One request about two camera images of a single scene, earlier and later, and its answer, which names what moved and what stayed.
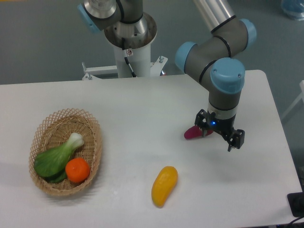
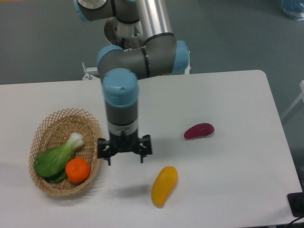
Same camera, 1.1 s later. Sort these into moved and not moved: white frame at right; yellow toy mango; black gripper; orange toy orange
Moved: black gripper
Not moved: white frame at right; orange toy orange; yellow toy mango
